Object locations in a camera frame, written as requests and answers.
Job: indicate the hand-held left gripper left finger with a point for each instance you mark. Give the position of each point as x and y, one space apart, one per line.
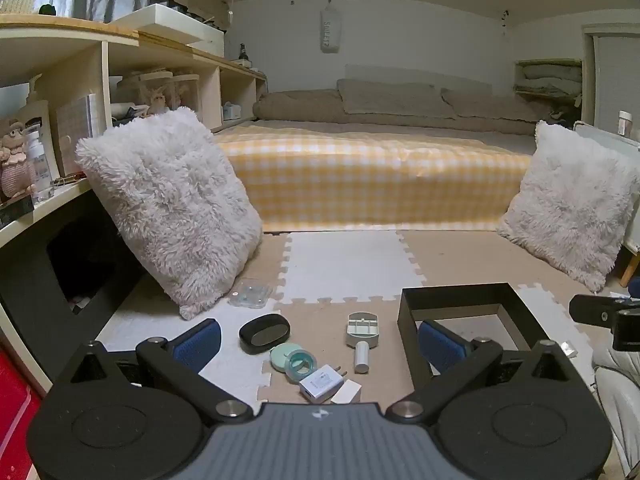
197 347

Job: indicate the white charger plug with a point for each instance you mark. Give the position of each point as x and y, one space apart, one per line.
320 382

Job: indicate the person's grey clothed leg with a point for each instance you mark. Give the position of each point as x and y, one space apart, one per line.
620 410

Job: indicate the white pump lotion bottle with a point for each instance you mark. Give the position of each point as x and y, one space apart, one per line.
37 120

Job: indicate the tissue box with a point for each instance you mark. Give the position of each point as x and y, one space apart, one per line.
231 111

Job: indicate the small silver wrapper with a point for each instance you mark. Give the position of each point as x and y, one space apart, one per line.
568 349

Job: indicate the clear plastic case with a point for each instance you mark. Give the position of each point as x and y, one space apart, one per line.
251 294

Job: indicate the red box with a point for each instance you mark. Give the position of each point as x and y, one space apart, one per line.
15 410

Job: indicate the white hanging wall bag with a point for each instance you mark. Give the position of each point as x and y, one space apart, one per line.
331 30

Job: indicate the small white jar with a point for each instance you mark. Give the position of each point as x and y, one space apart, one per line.
625 122

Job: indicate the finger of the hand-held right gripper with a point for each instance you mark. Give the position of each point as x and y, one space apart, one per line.
634 287
592 309

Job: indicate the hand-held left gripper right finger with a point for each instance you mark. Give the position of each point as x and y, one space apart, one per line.
440 347

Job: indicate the black storage box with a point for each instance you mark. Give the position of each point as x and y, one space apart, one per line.
407 320

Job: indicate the white cylinder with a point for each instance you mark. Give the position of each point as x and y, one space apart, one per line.
362 359

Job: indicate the pink crochet doll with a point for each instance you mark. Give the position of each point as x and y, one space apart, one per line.
15 160

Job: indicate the fluffy white pillow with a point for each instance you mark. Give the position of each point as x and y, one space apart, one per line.
170 205
570 205

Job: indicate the black oval case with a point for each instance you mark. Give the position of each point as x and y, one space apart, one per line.
264 332

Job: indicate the beige bed pillow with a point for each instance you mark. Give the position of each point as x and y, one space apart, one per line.
485 105
390 97

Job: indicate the stack of folded blankets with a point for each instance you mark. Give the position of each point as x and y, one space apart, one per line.
550 80

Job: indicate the clear jar with doll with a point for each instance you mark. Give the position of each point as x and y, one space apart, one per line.
145 85

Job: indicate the foam puzzle floor mat tiles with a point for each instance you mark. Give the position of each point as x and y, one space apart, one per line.
350 265

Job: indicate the dark glass bottle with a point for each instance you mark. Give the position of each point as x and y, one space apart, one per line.
244 52

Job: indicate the wooden shelf unit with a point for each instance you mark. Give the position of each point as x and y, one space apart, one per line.
105 70

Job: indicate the small white box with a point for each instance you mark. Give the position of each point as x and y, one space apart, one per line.
346 392

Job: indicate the white flat box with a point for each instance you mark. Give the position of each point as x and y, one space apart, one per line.
165 25

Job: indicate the yellow checkered mattress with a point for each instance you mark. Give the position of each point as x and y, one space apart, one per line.
375 180

